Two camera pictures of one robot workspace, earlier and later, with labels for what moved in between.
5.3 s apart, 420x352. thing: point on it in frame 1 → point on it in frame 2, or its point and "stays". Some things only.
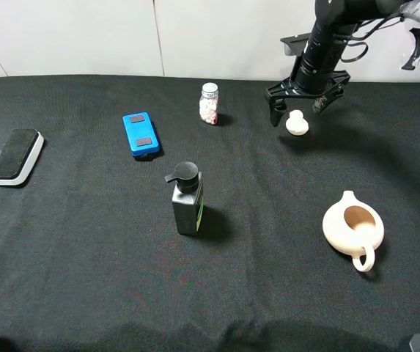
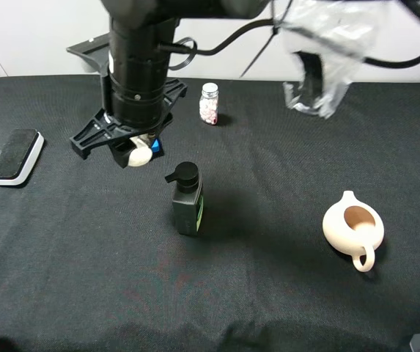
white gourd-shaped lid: (296, 125) → (142, 155)
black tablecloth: (85, 256) stays
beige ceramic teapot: (353, 228) stays
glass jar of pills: (208, 103) stays
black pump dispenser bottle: (188, 199) stays
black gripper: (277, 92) → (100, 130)
